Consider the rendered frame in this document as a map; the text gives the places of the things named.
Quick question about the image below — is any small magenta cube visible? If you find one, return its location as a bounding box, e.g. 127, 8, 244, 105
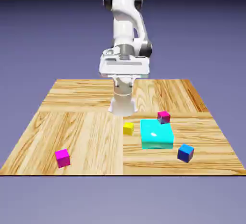
54, 148, 71, 169

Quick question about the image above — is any small pink cube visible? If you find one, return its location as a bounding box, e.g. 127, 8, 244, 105
157, 111, 171, 125

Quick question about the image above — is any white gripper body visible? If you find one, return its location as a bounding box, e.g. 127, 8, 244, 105
98, 54, 150, 79

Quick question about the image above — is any small yellow cube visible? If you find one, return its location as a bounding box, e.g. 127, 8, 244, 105
123, 122, 135, 136

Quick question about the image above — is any small blue cube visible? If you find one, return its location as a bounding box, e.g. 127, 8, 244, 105
177, 143, 195, 163

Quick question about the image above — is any large cyan box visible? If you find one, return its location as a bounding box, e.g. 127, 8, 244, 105
140, 119, 175, 150

